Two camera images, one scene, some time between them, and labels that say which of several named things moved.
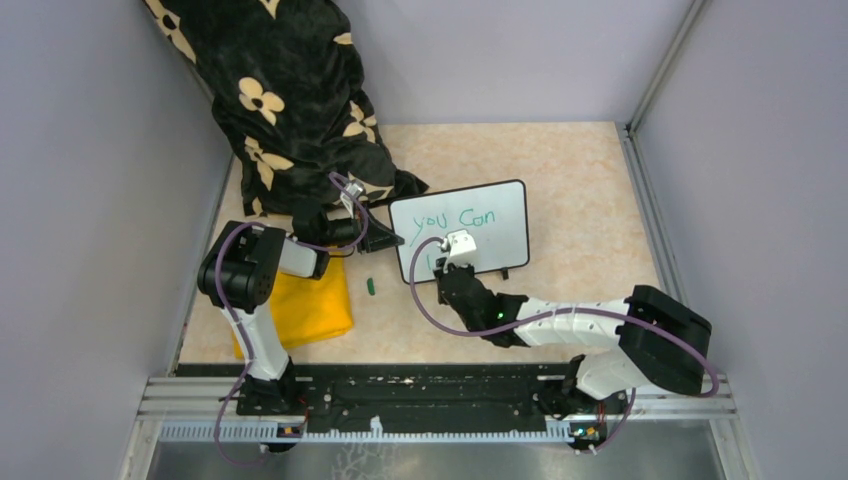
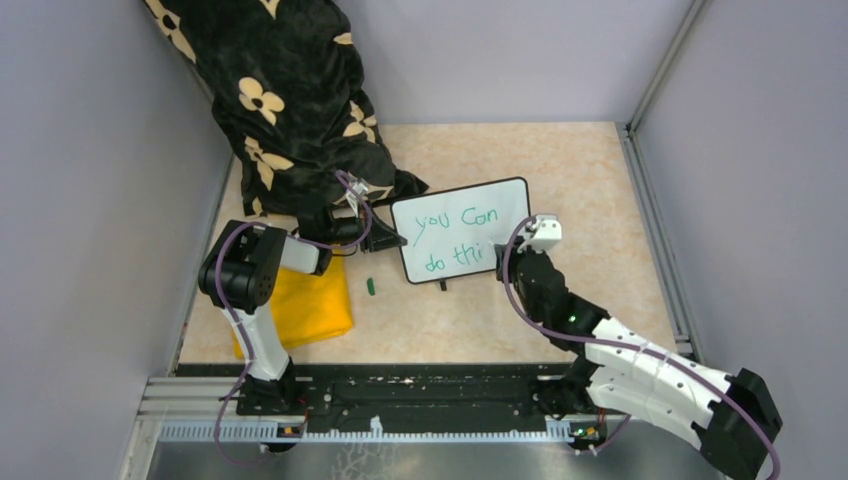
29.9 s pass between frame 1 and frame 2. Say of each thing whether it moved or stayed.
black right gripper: moved
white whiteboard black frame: stayed
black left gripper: stayed
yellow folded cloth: stayed
